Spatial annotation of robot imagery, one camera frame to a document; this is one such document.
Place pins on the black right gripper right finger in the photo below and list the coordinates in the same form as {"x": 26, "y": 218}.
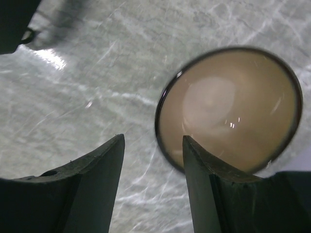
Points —
{"x": 224, "y": 199}

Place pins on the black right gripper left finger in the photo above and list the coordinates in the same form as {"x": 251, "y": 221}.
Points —
{"x": 77, "y": 197}

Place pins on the brown interior dark bowl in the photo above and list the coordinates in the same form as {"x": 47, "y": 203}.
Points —
{"x": 241, "y": 104}

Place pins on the black wire dish rack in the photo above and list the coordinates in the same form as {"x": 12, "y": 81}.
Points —
{"x": 15, "y": 16}

